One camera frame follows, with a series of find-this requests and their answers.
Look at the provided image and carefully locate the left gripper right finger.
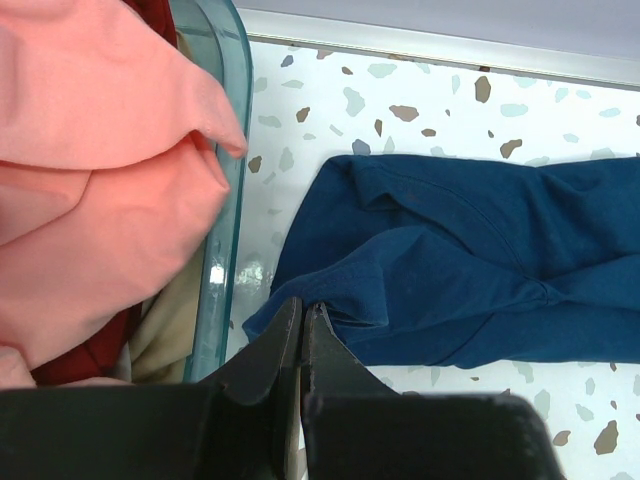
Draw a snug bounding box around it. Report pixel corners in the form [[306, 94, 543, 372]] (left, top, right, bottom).
[[301, 304, 563, 479]]

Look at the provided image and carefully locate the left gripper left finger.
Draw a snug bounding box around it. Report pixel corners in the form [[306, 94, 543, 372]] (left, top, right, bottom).
[[1, 298, 303, 479]]

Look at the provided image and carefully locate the dark blue t shirt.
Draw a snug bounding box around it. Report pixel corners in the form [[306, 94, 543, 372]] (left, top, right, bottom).
[[243, 155, 639, 369]]

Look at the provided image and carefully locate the beige garment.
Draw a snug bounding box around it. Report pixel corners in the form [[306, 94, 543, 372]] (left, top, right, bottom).
[[118, 39, 228, 383]]

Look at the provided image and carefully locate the dark red garment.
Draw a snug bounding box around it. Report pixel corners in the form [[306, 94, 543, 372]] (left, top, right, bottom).
[[31, 0, 178, 386]]

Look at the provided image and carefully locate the pink t shirt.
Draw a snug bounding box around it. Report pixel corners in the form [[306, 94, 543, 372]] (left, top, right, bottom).
[[1, 1, 247, 389]]

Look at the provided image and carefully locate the teal plastic laundry basket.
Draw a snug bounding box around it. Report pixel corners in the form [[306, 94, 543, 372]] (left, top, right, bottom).
[[170, 0, 253, 382]]

